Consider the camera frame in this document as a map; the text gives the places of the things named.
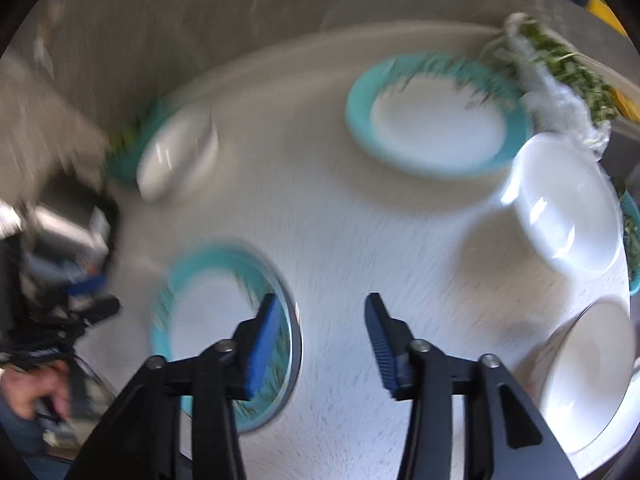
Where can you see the plain white bowl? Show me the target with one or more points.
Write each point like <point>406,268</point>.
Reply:
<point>565,205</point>

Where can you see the person's left hand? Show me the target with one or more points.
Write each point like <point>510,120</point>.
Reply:
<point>30,390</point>

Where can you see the teal plastic basin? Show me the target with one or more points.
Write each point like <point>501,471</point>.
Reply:
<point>122,167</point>

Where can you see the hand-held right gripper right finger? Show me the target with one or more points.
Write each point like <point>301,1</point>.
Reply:
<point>382,350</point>

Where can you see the green leafy vegetables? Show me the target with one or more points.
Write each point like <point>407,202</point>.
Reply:
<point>125,135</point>

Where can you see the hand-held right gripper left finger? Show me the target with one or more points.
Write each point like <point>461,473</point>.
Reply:
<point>260,350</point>

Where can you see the yellow object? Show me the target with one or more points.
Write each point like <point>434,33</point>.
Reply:
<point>607,10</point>

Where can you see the teal floral plate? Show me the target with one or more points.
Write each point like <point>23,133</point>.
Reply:
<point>205,320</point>
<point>633,280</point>
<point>435,125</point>

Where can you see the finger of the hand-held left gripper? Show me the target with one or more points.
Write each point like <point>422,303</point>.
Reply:
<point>89,285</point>
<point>100,308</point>

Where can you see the plastic bag of greens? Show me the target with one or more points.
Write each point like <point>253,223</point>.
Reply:
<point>555,85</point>

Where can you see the person's left forearm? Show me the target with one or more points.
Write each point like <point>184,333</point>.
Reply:
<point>17,435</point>

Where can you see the red rimmed white bowl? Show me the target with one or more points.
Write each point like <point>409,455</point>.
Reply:
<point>590,375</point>
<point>172,155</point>

